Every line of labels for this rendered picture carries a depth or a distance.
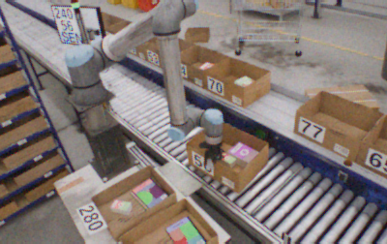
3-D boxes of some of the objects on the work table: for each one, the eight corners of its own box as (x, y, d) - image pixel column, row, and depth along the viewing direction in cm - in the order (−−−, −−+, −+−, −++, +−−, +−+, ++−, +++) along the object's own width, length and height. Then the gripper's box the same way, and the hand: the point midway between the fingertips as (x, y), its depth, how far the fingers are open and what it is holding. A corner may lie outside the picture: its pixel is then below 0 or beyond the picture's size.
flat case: (184, 259, 143) (184, 257, 142) (165, 229, 157) (164, 228, 156) (208, 244, 148) (208, 242, 147) (188, 217, 162) (188, 215, 161)
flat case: (150, 211, 165) (150, 209, 164) (132, 192, 177) (132, 190, 176) (170, 197, 172) (169, 195, 171) (151, 179, 184) (151, 177, 183)
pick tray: (95, 208, 172) (89, 198, 166) (153, 175, 189) (149, 164, 183) (116, 244, 153) (111, 232, 147) (179, 203, 170) (176, 192, 164)
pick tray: (123, 248, 151) (118, 237, 145) (187, 208, 167) (185, 197, 161) (150, 295, 131) (145, 285, 125) (220, 246, 147) (219, 234, 141)
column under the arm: (104, 183, 187) (87, 142, 167) (88, 162, 204) (72, 122, 185) (140, 163, 199) (129, 122, 179) (122, 143, 216) (109, 105, 196)
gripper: (213, 148, 159) (212, 179, 171) (227, 139, 165) (225, 169, 177) (201, 141, 165) (201, 171, 176) (216, 133, 170) (215, 163, 182)
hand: (210, 167), depth 177 cm, fingers open, 3 cm apart
